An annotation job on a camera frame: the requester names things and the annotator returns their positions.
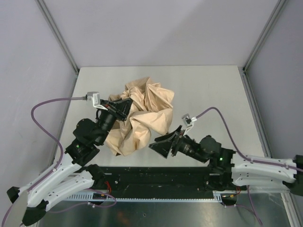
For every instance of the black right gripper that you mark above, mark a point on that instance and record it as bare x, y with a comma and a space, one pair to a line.
176, 144

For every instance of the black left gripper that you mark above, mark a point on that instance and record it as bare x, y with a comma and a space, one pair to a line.
116, 111

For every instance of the beige folding umbrella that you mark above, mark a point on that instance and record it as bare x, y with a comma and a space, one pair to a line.
151, 110

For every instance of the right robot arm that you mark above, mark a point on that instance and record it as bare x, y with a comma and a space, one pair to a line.
230, 166

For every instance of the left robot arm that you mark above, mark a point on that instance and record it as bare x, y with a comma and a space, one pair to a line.
31, 202

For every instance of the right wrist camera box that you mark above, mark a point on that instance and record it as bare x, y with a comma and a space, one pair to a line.
189, 122

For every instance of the grey cable duct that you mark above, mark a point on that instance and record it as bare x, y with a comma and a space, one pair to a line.
212, 196

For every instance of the left aluminium frame post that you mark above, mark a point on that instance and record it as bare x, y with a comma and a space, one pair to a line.
57, 34

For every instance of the aluminium frame post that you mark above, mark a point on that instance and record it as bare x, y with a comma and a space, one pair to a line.
57, 34
271, 22

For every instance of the right aluminium frame post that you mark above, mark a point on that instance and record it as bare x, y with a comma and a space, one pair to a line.
271, 22

